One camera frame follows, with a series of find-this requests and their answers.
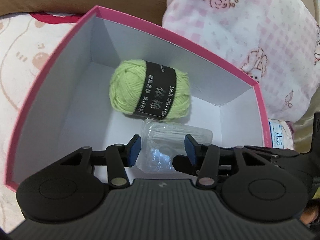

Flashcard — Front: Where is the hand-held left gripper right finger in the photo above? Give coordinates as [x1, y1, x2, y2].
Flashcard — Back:
[184, 134, 273, 188]

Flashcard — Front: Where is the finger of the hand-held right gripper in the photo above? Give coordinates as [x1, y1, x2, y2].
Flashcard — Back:
[244, 145, 312, 167]
[172, 154, 201, 178]

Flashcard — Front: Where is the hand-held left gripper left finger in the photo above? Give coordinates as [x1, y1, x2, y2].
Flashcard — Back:
[47, 134, 142, 188]

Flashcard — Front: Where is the blue wet wipes pack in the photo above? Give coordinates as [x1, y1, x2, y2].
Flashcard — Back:
[268, 120, 294, 153]

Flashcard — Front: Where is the clear floss pick box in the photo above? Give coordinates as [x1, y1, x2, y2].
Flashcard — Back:
[136, 119, 213, 174]

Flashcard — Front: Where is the green yarn ball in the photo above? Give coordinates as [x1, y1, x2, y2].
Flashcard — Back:
[109, 59, 192, 120]

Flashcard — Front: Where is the pink cardboard box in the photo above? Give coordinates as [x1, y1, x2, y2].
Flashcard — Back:
[5, 5, 269, 193]

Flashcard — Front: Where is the person's right hand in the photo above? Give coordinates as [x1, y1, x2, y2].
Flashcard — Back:
[302, 205, 320, 225]

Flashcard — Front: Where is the pink checkered pillow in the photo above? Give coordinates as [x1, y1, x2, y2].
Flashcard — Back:
[162, 0, 320, 123]

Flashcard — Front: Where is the beige bed headboard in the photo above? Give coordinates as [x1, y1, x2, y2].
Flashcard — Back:
[307, 0, 320, 29]

